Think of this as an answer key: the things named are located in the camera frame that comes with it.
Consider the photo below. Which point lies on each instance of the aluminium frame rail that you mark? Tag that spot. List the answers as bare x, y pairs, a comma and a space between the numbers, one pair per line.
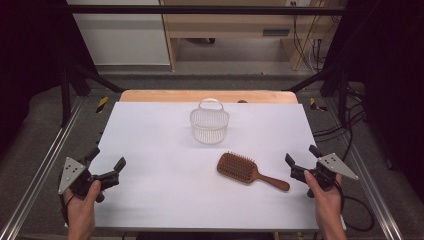
370, 186
43, 166

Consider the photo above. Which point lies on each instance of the dark curtain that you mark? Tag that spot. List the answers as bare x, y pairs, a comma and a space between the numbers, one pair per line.
30, 50
390, 66

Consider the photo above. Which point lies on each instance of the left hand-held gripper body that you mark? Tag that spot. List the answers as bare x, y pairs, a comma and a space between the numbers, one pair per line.
71, 173

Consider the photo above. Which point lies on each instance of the brown wooden hairbrush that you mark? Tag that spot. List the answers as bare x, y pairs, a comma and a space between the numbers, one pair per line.
238, 168

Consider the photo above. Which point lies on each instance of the person's right hand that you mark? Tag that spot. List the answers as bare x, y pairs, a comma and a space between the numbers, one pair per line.
325, 200

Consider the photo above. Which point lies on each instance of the white table cover sheet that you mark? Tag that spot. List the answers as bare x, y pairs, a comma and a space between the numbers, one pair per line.
160, 186

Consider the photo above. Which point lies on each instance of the black horizontal frame bar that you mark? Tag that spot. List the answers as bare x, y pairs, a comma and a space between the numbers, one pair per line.
200, 10

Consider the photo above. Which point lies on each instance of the person's left hand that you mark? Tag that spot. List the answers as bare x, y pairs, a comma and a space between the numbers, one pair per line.
81, 205

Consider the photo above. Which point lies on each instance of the white slotted plastic basket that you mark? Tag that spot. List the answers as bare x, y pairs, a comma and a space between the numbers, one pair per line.
209, 123

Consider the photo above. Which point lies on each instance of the light wooden table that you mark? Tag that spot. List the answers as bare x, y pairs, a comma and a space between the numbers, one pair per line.
173, 96

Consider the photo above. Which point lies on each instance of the white cabinet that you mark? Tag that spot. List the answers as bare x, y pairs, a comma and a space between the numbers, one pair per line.
123, 40

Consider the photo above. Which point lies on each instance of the black metal stand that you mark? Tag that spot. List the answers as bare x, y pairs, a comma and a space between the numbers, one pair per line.
341, 90
65, 96

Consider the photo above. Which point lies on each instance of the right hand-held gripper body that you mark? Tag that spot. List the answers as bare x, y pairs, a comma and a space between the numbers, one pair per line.
335, 166

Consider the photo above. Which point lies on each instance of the light wooden desk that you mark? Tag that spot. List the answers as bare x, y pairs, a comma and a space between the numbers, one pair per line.
233, 20

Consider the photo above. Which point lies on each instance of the yellow black tape strip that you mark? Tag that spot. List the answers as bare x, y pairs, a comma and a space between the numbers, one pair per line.
102, 104
314, 104

